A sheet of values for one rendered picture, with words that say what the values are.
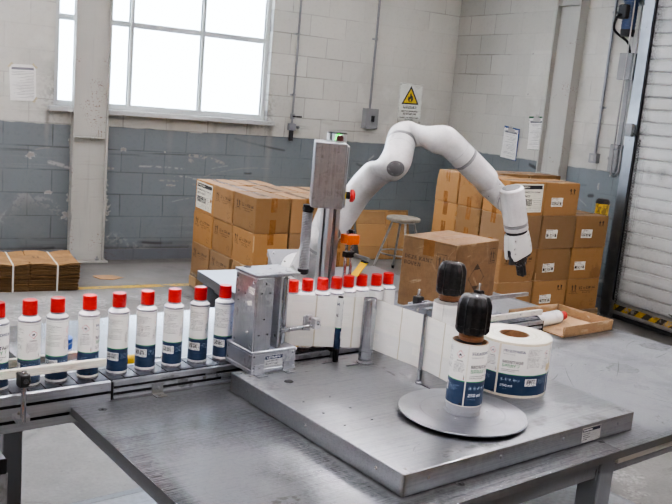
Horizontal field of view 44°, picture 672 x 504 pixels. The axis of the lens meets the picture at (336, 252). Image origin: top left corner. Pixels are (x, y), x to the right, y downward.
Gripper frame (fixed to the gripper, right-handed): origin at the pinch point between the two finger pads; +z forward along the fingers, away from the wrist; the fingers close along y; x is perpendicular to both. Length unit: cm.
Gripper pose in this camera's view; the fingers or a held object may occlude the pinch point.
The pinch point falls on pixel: (521, 270)
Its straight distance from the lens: 306.3
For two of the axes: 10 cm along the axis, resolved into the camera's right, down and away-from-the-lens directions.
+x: 6.1, 1.9, -7.7
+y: -7.7, 3.7, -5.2
